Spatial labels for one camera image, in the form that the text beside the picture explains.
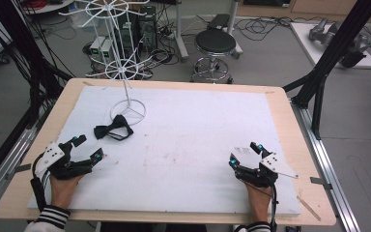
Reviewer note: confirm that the grey stand leg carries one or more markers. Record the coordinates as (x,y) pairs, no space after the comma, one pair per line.
(233,19)
(181,32)

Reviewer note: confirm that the white box with green display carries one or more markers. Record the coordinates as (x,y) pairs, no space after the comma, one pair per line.
(96,46)
(107,49)

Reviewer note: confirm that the aluminium rail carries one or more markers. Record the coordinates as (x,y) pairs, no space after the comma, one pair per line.
(330,183)
(0,180)

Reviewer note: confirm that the black computer tower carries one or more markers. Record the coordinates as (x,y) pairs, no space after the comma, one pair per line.
(148,29)

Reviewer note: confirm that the white round table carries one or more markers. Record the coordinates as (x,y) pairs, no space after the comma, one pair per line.
(50,6)

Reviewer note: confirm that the thin wooden stick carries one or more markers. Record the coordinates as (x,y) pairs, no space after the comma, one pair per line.
(309,208)

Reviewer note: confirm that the black round stool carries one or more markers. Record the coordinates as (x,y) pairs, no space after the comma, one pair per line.
(214,41)

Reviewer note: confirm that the black flat box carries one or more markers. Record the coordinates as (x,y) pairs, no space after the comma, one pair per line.
(219,21)

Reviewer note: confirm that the light wooden table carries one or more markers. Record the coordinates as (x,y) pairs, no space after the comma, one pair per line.
(286,129)

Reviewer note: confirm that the black metal frame post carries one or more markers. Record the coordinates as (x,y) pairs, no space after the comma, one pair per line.
(19,48)
(335,45)

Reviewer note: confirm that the white foam mat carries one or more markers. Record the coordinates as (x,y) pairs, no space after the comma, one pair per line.
(190,129)

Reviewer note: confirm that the person's right hand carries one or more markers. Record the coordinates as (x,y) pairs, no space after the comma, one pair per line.
(257,198)

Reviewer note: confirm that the black bow tie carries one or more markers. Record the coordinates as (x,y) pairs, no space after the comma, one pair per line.
(118,123)

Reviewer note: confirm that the grey metal clip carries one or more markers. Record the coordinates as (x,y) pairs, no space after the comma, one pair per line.
(320,182)

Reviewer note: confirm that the person's left hand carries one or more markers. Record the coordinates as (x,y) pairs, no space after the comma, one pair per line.
(62,191)

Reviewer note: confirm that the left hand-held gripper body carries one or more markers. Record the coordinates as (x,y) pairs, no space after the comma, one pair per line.
(61,167)

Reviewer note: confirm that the white floor board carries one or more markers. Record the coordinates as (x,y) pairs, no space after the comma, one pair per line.
(306,40)

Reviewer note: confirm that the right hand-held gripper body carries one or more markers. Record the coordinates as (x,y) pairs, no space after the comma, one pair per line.
(257,175)

